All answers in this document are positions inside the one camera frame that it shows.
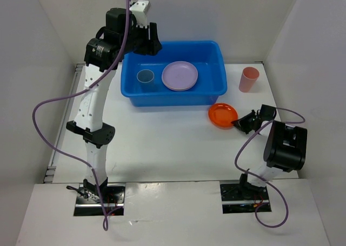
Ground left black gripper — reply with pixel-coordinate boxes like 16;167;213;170
121;19;163;56

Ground orange plastic plate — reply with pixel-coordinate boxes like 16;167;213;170
208;103;238;129

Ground blue plastic cup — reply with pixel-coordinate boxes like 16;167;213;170
137;69;155;92

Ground pink plastic plate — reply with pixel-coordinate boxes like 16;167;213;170
166;85;194;91

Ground purple plastic plate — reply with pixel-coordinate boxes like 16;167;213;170
162;61;198;88

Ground pink plastic cup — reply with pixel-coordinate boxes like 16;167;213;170
239;67;260;92

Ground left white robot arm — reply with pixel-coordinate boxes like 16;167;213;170
66;2;162;203

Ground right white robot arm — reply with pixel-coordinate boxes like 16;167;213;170
232;104;308;199

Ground blue plastic bin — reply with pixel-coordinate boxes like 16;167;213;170
121;41;228;107

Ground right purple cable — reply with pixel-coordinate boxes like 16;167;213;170
234;107;306;228

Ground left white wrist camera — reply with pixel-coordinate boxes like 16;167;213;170
130;0;150;28

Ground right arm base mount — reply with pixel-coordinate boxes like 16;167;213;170
219;183;271;214

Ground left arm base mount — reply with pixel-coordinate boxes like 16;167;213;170
73;183;125;217

